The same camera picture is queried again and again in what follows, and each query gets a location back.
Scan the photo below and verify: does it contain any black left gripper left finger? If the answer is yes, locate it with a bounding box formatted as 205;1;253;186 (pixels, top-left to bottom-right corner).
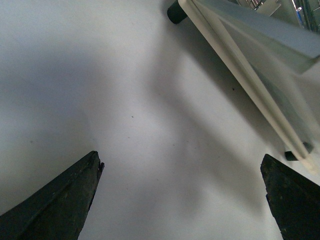
0;151;105;240

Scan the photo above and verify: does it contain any white Toshiba toaster oven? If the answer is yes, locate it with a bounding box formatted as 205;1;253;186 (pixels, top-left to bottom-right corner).
166;0;320;173

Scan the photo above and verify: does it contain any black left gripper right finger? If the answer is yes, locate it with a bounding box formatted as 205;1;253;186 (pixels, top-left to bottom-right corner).
260;154;320;240

